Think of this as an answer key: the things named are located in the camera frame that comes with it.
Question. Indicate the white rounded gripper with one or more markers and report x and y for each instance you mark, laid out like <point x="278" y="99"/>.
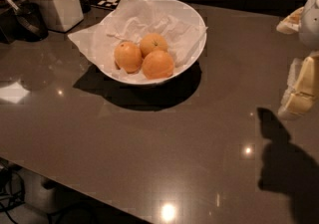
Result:
<point x="309" y="24"/>

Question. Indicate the orange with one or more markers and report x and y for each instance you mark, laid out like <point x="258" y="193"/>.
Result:
<point x="152" y="42"/>
<point x="128" y="56"/>
<point x="158" y="64"/>

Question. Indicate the white bowl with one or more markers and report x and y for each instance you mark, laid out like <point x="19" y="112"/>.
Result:
<point x="196" y="22"/>

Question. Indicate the white crumpled paper liner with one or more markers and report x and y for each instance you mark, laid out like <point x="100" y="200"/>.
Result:
<point x="133" y="22"/>

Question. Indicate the dark round pan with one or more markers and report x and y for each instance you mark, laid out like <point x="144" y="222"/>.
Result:
<point x="32" y="27"/>

